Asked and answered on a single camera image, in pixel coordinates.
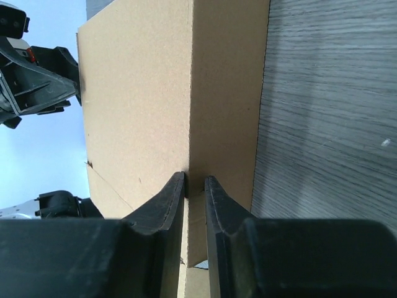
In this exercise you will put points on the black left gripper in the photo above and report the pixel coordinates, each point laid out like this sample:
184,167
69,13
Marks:
34,80

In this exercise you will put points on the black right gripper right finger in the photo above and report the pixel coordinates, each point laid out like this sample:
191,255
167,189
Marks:
253,257

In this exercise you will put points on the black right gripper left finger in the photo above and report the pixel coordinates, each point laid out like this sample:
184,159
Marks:
136,256

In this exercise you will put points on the spare cardboard sheet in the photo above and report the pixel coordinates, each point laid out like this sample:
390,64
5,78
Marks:
172,86

